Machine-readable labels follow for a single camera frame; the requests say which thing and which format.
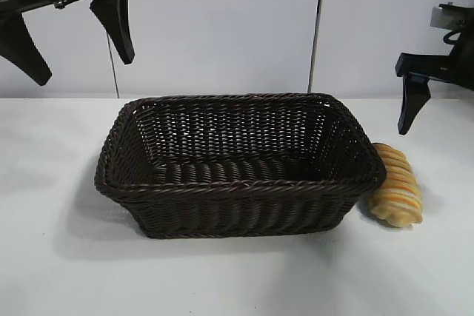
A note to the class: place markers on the long striped bread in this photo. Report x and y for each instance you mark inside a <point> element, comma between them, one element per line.
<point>401,197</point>

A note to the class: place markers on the grey vertical pole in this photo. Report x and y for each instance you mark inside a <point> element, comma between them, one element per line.
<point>316,35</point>

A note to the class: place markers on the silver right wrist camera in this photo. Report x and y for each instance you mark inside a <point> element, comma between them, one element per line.
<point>448,16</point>

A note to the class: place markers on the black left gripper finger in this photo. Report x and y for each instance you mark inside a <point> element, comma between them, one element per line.
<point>26,53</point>
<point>116,23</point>

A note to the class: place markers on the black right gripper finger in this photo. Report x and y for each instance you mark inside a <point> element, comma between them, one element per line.
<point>413,105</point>

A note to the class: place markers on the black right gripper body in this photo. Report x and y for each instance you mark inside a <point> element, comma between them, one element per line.
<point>459,68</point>

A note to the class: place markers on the dark brown woven basket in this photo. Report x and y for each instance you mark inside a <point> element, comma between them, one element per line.
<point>229,208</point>

